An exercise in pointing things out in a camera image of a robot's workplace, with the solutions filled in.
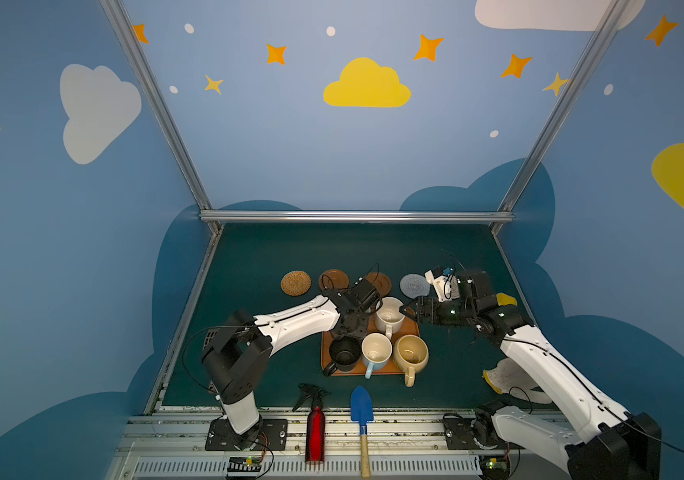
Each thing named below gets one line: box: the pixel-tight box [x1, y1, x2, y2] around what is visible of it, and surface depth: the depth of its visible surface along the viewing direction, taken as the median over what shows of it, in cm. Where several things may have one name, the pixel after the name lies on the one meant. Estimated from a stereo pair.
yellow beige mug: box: [393, 334, 429, 388], surface depth 82 cm
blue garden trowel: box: [350, 385, 374, 479], surface depth 80 cm
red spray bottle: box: [292, 383, 331, 464], surface depth 75 cm
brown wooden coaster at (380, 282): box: [366, 272, 392, 297], surface depth 106 cm
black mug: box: [324, 334, 361, 376], surface depth 82 cm
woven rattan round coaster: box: [280, 270, 312, 297], surface depth 106 cm
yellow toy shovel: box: [496, 292, 518, 306], surface depth 103 cm
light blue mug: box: [361, 332, 393, 379], surface depth 82 cm
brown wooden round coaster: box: [318, 269, 350, 291], surface depth 107 cm
